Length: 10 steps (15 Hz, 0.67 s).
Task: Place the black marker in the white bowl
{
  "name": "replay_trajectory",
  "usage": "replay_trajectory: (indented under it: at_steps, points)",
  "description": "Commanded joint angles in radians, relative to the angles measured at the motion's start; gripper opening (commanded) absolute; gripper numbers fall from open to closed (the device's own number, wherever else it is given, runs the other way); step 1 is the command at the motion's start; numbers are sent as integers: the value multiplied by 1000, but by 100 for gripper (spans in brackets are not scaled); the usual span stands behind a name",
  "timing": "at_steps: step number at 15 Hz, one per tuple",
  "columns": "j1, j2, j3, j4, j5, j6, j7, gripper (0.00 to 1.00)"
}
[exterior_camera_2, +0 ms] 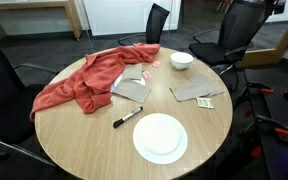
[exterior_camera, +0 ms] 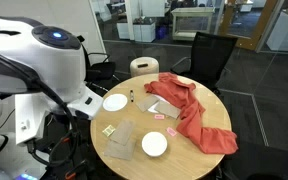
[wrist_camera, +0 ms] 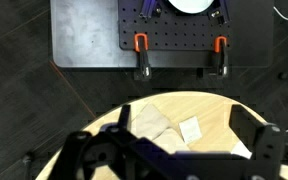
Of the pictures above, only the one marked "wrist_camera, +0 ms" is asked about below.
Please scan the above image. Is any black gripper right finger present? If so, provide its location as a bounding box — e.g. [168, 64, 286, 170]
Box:
[228, 104, 287, 180]

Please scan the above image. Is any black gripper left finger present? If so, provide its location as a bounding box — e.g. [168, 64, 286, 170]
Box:
[48, 104, 172, 180]

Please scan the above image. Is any white plate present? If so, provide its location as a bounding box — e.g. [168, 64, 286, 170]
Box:
[231, 141, 254, 160]

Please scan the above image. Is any brown paper napkin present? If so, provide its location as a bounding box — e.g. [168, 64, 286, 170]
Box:
[134, 103, 172, 141]
[152, 128, 192, 155]

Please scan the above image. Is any orange black bar clamp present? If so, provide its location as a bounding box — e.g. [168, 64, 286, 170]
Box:
[213, 35, 231, 78]
[133, 32, 153, 82]

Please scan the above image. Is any black perforated breadboard plate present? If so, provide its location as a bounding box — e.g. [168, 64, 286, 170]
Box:
[49, 0, 276, 70]

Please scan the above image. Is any black perforated mounting board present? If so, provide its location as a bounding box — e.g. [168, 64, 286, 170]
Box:
[118, 0, 234, 52]

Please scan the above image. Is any white cable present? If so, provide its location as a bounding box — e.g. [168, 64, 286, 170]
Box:
[272, 5, 288, 23]

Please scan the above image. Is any blue mounting bracket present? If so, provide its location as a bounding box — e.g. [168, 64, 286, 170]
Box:
[139, 0, 164, 20]
[209, 0, 232, 25]

